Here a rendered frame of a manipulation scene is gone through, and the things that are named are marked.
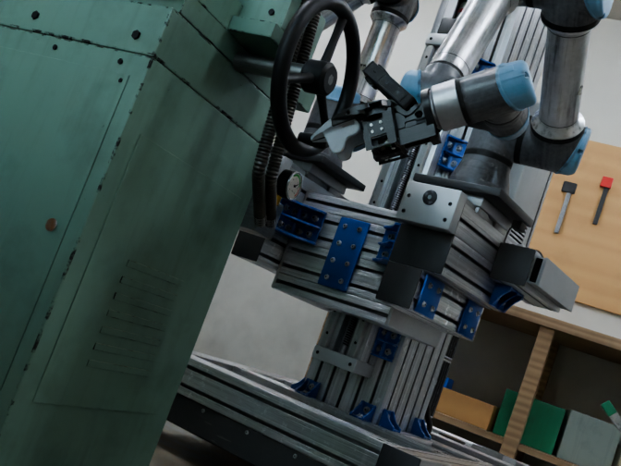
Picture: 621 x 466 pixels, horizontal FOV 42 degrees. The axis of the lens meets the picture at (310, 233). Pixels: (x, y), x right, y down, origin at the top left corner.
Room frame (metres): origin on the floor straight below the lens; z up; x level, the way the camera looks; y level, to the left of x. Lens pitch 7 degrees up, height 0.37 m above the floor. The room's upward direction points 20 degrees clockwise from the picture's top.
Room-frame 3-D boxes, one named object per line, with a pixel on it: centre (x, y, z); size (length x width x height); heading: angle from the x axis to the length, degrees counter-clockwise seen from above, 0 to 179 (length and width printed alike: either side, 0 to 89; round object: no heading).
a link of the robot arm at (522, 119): (1.29, -0.22, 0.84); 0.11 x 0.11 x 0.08; 66
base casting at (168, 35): (1.59, 0.50, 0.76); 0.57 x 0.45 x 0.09; 63
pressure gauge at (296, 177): (1.67, 0.08, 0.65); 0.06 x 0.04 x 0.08; 153
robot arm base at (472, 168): (1.85, -0.34, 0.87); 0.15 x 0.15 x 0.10
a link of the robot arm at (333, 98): (2.16, 0.05, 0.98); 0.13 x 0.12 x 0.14; 157
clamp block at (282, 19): (1.46, 0.20, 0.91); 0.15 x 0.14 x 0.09; 153
